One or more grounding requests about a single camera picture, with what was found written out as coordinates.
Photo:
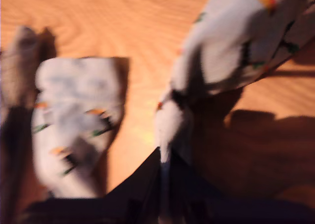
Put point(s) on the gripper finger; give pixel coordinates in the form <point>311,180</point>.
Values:
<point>197,201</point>
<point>135,199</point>

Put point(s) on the pale toucan print sock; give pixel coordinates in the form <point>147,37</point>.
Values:
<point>221,49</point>
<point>73,110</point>

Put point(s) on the grey frilled-cuff sock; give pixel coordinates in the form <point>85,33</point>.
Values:
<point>19,69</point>

